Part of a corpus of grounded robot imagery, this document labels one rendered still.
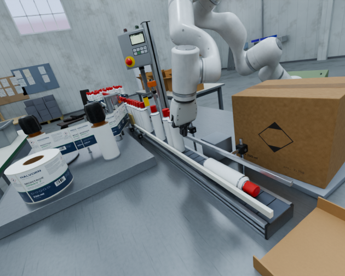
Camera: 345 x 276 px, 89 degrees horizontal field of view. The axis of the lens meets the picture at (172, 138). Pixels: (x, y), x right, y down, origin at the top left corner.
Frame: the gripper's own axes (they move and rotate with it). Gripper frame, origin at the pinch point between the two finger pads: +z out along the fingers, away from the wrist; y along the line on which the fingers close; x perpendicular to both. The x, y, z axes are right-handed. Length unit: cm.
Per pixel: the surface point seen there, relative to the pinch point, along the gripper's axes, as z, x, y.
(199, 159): 10.5, 8.9, -2.3
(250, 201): -2.8, 36.4, 3.8
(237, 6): 59, -790, -894
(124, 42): -21, -63, -1
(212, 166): 1.7, 19.8, 1.4
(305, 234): 0.8, 48.3, -2.9
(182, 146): 11.1, -2.3, -0.9
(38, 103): 301, -766, 173
